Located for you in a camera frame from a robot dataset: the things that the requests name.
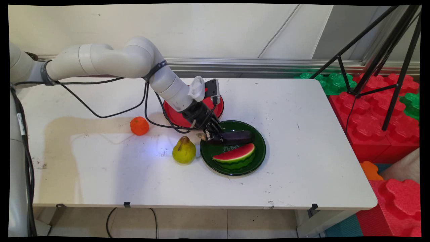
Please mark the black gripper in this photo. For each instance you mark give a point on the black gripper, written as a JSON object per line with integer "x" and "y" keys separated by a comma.
{"x": 200, "y": 116}

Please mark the purple toy eggplant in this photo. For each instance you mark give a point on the purple toy eggplant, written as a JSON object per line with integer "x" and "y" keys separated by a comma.
{"x": 235, "y": 137}

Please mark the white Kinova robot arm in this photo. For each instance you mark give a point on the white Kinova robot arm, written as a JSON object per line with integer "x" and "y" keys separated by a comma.
{"x": 111, "y": 60}

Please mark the dark green plate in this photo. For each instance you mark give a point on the dark green plate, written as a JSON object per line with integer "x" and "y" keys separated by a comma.
{"x": 208, "y": 158}

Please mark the toy watermelon slice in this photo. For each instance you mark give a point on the toy watermelon slice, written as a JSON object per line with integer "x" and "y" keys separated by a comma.
{"x": 235, "y": 155}

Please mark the yellow green toy pear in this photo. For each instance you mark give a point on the yellow green toy pear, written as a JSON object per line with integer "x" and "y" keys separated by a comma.
{"x": 184, "y": 152}

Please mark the red plate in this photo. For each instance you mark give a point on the red plate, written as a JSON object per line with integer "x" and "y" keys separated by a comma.
{"x": 178, "y": 117}

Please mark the orange toy fruit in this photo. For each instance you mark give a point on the orange toy fruit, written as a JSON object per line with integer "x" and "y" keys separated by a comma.
{"x": 139, "y": 126}

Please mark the white table leg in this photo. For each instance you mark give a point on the white table leg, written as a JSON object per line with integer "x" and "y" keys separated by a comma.
{"x": 319, "y": 223}

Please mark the large red foam block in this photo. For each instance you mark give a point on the large red foam block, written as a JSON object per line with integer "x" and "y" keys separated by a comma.
{"x": 369, "y": 127}

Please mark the orange foam piece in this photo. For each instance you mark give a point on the orange foam piece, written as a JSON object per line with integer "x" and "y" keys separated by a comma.
{"x": 369, "y": 170}

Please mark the teal floor mat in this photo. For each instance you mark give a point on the teal floor mat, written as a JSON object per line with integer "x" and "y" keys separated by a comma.
{"x": 342, "y": 228}

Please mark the black tripod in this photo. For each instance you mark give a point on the black tripod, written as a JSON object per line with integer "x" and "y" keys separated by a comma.
{"x": 389, "y": 64}

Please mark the small green foam block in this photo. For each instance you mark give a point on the small green foam block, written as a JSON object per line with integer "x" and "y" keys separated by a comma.
{"x": 412, "y": 106}

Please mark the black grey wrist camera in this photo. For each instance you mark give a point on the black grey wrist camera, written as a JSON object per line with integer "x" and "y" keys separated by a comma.
{"x": 213, "y": 90}

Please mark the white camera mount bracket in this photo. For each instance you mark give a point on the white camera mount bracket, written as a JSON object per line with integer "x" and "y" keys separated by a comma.
{"x": 197, "y": 88}

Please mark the aluminium wall rail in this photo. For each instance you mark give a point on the aluminium wall rail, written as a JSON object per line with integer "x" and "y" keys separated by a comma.
{"x": 268, "y": 65}

